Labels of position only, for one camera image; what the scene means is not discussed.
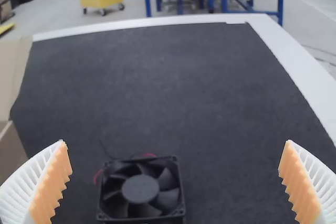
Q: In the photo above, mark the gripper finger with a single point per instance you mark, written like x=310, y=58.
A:
x=304, y=187
x=34, y=187

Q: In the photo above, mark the black square fan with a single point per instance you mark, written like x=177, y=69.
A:
x=141, y=190

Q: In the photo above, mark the black mat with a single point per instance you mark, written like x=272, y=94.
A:
x=170, y=90

